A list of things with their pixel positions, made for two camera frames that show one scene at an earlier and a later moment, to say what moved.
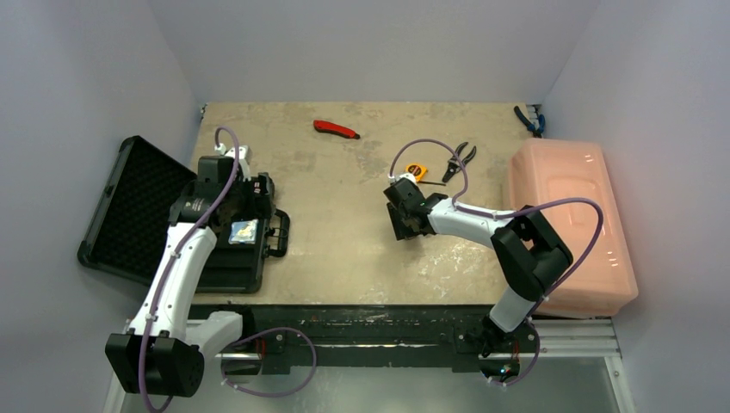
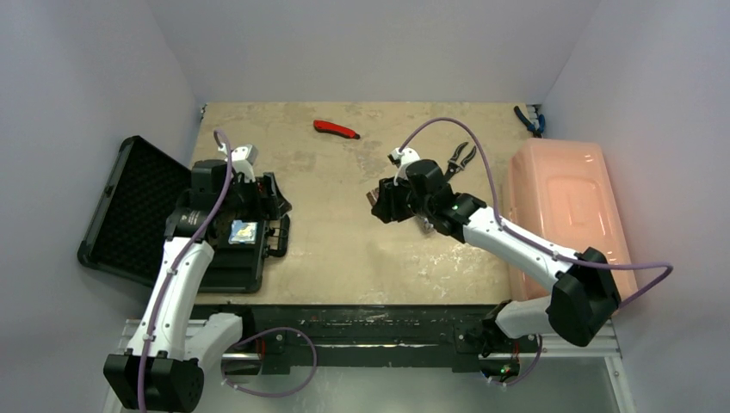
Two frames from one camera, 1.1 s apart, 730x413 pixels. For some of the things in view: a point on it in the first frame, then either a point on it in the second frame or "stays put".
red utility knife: (334, 128) stays put
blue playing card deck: (243, 232) stays put
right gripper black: (401, 215) to (386, 200)
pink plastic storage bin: (549, 168) stays put
